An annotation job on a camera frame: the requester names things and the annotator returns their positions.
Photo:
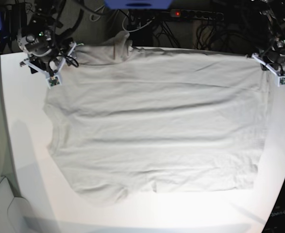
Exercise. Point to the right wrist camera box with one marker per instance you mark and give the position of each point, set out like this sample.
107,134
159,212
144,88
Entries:
54,81

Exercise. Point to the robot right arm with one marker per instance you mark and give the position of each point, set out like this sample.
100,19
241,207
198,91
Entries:
40,41

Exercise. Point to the blue handled tool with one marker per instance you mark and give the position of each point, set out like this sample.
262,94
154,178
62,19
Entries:
3,31

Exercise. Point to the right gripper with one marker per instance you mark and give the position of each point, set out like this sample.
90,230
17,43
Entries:
51,64

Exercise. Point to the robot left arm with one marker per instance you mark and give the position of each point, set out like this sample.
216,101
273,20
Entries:
275,14

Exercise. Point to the black power strip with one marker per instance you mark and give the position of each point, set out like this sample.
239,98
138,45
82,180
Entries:
194,14

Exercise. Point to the blue box overhead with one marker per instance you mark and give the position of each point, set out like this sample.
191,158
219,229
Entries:
138,4

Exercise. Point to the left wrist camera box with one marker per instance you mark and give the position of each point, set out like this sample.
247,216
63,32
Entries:
280,81

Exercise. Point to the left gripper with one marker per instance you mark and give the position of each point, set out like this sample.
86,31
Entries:
270,59

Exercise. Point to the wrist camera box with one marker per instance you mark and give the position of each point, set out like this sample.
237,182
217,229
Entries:
54,81
280,81

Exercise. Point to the grey side cabinet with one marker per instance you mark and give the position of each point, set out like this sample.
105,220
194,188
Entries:
13,211

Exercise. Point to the light grey t-shirt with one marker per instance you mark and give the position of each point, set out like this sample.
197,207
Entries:
131,120

